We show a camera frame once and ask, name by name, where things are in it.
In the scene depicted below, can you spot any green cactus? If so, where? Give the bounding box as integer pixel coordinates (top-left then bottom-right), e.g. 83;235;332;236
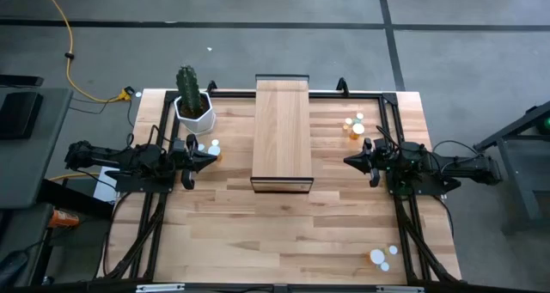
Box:
175;64;203;113

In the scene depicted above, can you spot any silver metal bracket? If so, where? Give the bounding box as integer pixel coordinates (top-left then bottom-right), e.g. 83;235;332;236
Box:
376;284;426;293
136;283;186;293

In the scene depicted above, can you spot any white paper sheet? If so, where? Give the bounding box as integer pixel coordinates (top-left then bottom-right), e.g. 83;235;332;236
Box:
92;166;120;204

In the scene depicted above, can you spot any white hexagonal planter pot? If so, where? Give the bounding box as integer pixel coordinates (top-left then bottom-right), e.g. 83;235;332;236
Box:
173;90;217;136

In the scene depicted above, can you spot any dark metal cart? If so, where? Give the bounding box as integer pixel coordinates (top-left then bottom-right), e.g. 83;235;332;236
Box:
472;99;550;236

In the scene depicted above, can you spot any wooden shelf with black frame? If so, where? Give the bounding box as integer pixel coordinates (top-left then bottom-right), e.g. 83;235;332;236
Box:
250;73;315;195

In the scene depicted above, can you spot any black flat bar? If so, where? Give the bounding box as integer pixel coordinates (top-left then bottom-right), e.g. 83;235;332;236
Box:
0;74;45;89

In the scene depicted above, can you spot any orange power tool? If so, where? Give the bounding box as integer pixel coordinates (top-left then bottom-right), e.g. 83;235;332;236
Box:
47;208;81;230

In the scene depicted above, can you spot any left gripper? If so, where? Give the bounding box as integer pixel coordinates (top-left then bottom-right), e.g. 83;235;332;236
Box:
171;133;219;191

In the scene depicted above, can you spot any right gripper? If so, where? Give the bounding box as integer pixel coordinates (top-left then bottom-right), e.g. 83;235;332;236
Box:
343;137;390;190

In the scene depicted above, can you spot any yellow extension cable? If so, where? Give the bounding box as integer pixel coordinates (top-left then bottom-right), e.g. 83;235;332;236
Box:
37;0;133;104
49;172;95;183

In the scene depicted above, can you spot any grey desk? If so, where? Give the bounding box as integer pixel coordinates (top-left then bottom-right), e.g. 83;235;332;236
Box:
0;86;75;211

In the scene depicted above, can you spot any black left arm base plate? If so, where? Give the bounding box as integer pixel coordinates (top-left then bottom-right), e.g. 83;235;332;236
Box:
104;168;175;194

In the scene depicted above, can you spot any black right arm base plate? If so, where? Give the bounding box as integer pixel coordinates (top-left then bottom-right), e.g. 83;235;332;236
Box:
385;175;463;197

